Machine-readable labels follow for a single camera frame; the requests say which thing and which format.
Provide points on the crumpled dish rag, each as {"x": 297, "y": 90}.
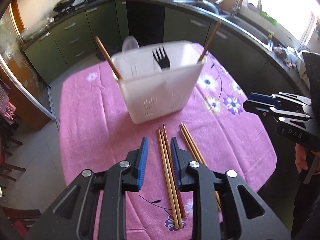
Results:
{"x": 288, "y": 56}

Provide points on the glass sliding door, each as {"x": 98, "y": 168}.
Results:
{"x": 19, "y": 70}

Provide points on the stainless steel sink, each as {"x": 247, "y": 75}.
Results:
{"x": 267, "y": 42}

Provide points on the wooden chopstick in holder right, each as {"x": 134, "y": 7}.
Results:
{"x": 209, "y": 41}

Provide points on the wooden chopstick in holder left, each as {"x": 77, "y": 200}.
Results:
{"x": 108, "y": 59}

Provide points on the green container on windowsill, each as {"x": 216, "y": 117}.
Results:
{"x": 268, "y": 18}

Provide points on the wooden chopstick in holder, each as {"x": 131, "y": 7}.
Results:
{"x": 108, "y": 59}
{"x": 209, "y": 41}

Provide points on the white plastic spoon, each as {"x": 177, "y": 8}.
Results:
{"x": 130, "y": 48}

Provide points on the gas stove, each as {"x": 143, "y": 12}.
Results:
{"x": 73, "y": 8}

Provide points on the person's right hand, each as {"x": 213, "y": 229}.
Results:
{"x": 300, "y": 158}

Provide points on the chrome kitchen faucet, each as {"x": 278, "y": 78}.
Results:
{"x": 236, "y": 7}

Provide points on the plastic bag of vegetables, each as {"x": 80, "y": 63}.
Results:
{"x": 30, "y": 32}

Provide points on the green lower kitchen cabinets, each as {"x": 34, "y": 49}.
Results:
{"x": 250, "y": 62}

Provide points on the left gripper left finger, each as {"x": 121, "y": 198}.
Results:
{"x": 92, "y": 197}

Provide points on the white plastic utensil holder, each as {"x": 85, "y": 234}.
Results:
{"x": 157, "y": 92}

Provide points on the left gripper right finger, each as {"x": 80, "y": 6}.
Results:
{"x": 224, "y": 206}

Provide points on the dark wooden chair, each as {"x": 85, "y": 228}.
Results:
{"x": 6, "y": 140}

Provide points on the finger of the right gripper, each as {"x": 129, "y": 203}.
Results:
{"x": 259, "y": 107}
{"x": 262, "y": 98}

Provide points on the wooden chopstick on table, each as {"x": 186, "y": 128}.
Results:
{"x": 167, "y": 179}
{"x": 180, "y": 222}
{"x": 195, "y": 142}
{"x": 179, "y": 198}
{"x": 192, "y": 144}

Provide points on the black wok with lid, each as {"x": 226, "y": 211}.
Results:
{"x": 62, "y": 4}

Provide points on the black plastic fork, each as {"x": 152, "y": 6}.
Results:
{"x": 161, "y": 57}

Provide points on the black pan in sink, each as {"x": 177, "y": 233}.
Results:
{"x": 210, "y": 6}

